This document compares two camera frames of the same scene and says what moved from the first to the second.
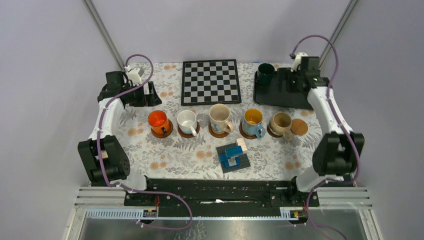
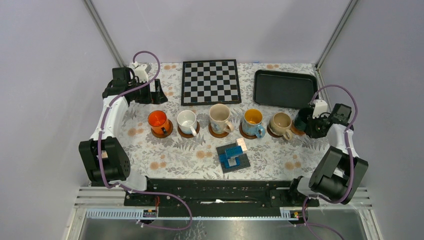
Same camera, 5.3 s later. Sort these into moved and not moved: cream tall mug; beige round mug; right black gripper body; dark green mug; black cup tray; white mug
Moved: dark green mug; right black gripper body
Not moved: black cup tray; beige round mug; cream tall mug; white mug
